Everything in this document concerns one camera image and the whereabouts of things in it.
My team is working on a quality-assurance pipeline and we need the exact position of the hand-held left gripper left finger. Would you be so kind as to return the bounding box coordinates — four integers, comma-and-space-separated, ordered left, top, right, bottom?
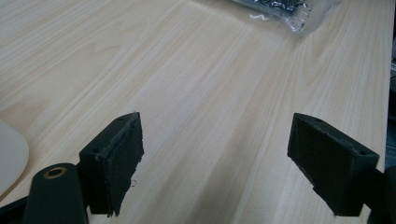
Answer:
78, 111, 145, 217

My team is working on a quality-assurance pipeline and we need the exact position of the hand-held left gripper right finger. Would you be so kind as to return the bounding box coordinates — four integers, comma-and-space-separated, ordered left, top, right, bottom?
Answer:
287, 112, 381, 217

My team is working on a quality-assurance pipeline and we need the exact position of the white round plate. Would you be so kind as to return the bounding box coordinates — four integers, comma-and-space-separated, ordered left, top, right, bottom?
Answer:
0, 119, 30, 197

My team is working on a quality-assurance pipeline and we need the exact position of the clear plastic bag of black screws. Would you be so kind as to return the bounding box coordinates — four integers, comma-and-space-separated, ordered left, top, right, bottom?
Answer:
232, 0, 344, 35

